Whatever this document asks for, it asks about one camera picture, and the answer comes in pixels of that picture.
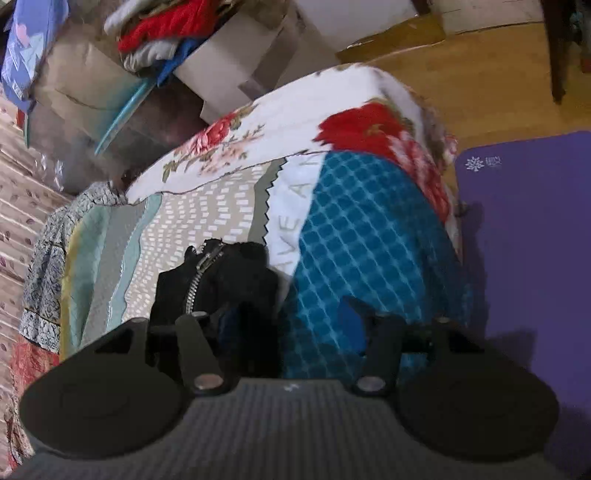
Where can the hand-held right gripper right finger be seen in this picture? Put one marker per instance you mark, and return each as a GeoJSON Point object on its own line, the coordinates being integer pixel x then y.
{"type": "Point", "coordinates": [353, 318]}

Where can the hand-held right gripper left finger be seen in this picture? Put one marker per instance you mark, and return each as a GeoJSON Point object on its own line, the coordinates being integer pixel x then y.
{"type": "Point", "coordinates": [196, 339]}

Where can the black pants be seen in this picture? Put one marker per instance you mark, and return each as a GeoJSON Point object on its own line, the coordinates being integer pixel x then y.
{"type": "Point", "coordinates": [240, 277]}

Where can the striped and blue patterned quilt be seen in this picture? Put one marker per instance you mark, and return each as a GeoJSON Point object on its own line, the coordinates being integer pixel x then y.
{"type": "Point", "coordinates": [207, 221]}

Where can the patchwork paisley cloth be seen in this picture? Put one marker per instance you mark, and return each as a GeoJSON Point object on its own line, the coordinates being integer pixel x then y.
{"type": "Point", "coordinates": [46, 258]}

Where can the purple yoga mat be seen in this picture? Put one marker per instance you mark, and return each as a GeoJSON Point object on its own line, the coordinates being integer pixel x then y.
{"type": "Point", "coordinates": [531, 258]}

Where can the teal plastic basin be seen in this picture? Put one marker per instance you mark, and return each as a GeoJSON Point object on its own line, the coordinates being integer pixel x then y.
{"type": "Point", "coordinates": [122, 117]}

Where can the blue garment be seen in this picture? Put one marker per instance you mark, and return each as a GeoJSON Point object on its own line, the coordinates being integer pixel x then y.
{"type": "Point", "coordinates": [178, 57]}

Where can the brown cardboard box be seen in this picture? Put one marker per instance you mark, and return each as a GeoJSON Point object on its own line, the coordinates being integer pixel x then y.
{"type": "Point", "coordinates": [78, 78]}

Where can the white cardboard box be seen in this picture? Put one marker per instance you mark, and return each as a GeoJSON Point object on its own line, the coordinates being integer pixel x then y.
{"type": "Point", "coordinates": [240, 55]}

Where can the grey and white garments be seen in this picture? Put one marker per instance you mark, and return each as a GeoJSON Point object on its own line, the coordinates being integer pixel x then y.
{"type": "Point", "coordinates": [145, 53]}

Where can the red knitted garment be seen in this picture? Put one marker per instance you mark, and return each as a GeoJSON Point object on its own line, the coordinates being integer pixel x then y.
{"type": "Point", "coordinates": [171, 23]}

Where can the dark wooden furniture leg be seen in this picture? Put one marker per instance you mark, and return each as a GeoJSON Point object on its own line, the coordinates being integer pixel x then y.
{"type": "Point", "coordinates": [558, 46]}

